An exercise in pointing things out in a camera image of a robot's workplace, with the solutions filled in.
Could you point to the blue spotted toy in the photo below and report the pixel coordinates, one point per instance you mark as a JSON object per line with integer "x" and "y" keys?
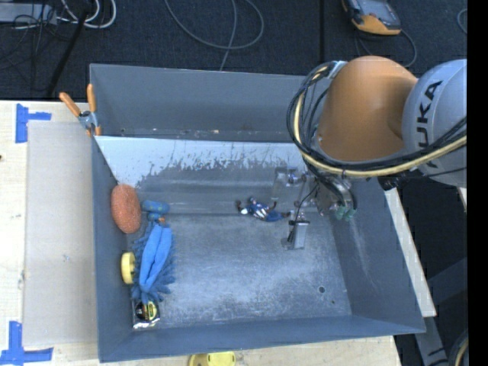
{"x": 154, "y": 206}

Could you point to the copper round scouring pad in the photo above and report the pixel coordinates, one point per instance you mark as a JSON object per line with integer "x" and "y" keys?
{"x": 126, "y": 208}

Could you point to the yellow round disc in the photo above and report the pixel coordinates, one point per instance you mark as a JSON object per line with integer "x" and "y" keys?
{"x": 127, "y": 267}

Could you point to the grey metal bin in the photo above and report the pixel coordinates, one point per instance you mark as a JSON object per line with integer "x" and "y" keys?
{"x": 236, "y": 273}

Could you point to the blue toy action figure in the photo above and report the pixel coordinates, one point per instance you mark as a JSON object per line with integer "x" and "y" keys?
{"x": 261, "y": 210}

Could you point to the blue fluffy duster mitt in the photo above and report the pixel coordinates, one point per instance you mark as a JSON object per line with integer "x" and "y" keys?
{"x": 154, "y": 257}

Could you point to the black and yellow tape measure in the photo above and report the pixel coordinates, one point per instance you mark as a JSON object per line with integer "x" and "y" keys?
{"x": 146, "y": 313}

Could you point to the black cylinder on white bracket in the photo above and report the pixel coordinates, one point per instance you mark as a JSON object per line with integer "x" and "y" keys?
{"x": 390, "y": 183}

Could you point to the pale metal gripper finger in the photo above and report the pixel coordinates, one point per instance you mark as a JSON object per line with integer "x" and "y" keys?
{"x": 281, "y": 183}
{"x": 297, "y": 235}

